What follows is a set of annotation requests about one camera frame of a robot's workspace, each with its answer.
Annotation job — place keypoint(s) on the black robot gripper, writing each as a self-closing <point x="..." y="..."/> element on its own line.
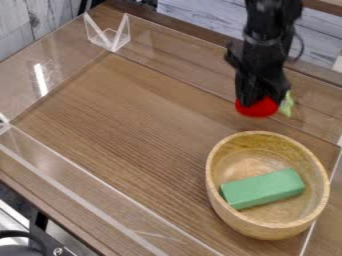
<point x="258" y="64"/>

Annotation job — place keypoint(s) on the red plush strawberry toy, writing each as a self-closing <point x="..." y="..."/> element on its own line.
<point x="266" y="107"/>

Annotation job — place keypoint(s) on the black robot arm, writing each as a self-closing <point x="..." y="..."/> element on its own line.
<point x="270" y="17"/>

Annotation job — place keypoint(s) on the wooden bowl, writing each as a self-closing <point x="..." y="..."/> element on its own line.
<point x="253" y="153"/>

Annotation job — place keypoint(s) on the green rectangular block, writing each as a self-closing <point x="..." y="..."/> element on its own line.
<point x="262" y="189"/>

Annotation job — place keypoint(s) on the clear acrylic table barrier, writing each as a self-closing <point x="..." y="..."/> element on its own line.
<point x="106" y="133"/>

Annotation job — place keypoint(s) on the black metal table leg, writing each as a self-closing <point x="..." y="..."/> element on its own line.
<point x="50" y="245"/>

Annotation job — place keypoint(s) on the clear acrylic corner bracket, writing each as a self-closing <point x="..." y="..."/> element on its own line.
<point x="109" y="39"/>

